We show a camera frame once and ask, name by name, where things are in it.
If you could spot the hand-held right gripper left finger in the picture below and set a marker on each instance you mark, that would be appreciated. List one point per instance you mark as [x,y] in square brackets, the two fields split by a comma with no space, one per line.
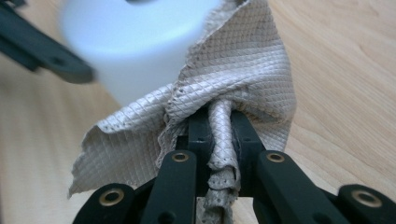
[202,133]

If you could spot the white cylindrical cup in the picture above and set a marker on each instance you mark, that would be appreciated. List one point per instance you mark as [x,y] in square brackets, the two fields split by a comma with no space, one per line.
[134,46]

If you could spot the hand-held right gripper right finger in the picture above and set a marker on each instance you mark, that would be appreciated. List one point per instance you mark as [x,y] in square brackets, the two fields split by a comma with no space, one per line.
[246,140]

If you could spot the beige cloth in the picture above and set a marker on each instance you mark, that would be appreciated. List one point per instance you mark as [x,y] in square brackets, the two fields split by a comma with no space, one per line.
[236,62]

